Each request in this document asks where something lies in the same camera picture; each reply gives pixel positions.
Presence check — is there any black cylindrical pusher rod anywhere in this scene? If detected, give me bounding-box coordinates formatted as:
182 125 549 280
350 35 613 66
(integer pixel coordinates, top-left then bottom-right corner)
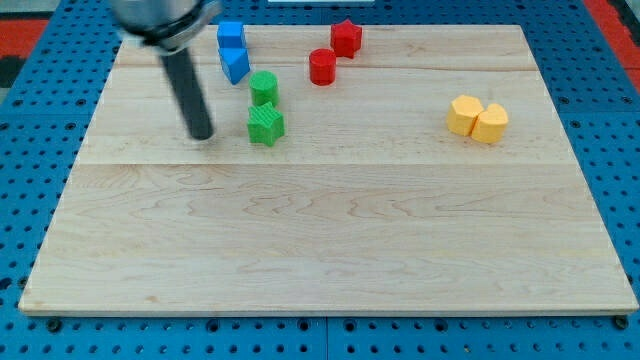
160 48 214 140

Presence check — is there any green star block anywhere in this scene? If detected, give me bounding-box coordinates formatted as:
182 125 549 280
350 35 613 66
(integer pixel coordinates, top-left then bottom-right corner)
247 102 285 147

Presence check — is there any red star block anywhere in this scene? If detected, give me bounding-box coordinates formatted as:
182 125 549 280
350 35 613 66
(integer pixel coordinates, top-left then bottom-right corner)
330 19 363 59

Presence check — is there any yellow hexagon block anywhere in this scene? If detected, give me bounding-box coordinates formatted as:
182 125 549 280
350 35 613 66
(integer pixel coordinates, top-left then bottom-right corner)
446 95 484 136

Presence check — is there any blue triangle block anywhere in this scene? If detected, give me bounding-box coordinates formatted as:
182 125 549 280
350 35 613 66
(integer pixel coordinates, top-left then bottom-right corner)
218 48 250 85

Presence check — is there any blue cube block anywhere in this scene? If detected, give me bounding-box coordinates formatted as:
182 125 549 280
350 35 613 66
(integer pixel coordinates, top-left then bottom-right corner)
217 21 246 48

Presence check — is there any green cylinder block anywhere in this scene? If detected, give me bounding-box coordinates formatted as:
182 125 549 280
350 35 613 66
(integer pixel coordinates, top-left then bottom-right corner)
249 71 279 106

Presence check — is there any red cylinder block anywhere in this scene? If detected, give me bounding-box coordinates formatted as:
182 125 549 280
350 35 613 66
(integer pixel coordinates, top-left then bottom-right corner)
309 48 337 86

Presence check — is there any wooden board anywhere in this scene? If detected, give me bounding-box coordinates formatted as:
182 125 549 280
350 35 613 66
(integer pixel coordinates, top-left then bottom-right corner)
19 25 638 317

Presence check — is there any yellow heart block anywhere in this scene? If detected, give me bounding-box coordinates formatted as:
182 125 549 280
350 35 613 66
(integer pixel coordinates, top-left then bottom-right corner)
471 103 509 144

